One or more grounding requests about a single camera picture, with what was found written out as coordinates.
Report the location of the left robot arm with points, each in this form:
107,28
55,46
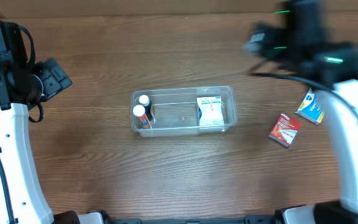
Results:
25,84

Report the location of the blue yellow lozenge box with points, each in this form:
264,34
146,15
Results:
310,109

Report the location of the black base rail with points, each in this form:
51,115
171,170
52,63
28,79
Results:
194,220

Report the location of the orange tube white cap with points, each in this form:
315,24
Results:
140,114

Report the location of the dark bottle white cap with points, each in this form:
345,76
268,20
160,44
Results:
146,102

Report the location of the white medicine box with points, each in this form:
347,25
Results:
210,111

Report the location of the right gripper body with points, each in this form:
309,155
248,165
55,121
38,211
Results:
265,38

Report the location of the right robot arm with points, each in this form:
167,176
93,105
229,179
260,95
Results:
304,53

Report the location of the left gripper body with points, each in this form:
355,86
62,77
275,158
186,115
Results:
55,82

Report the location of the red medicine box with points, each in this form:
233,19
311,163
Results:
285,130

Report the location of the clear plastic container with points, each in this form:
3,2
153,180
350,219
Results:
176,111

